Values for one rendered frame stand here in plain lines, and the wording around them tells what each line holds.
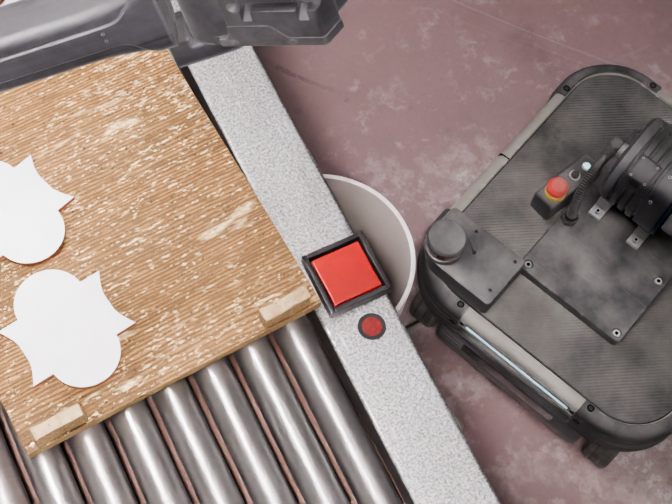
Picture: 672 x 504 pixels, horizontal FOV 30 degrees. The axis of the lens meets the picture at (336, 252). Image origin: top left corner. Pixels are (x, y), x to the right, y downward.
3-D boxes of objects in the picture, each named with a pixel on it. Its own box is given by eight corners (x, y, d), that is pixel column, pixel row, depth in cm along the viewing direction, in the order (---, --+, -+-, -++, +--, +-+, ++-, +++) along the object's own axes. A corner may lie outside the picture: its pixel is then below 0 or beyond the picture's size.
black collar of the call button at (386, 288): (360, 236, 143) (361, 230, 142) (390, 292, 141) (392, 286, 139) (300, 262, 142) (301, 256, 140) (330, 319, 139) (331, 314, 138)
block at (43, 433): (82, 407, 131) (79, 399, 129) (90, 422, 131) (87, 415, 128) (29, 434, 130) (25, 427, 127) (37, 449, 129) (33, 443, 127)
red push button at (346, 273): (357, 245, 143) (358, 240, 142) (381, 289, 141) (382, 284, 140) (310, 265, 142) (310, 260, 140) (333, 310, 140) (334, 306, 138)
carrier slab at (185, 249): (151, 29, 152) (150, 22, 150) (321, 306, 139) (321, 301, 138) (-125, 151, 143) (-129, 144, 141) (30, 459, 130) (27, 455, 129)
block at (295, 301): (303, 293, 138) (305, 283, 135) (312, 306, 137) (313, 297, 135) (257, 317, 136) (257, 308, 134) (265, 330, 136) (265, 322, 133)
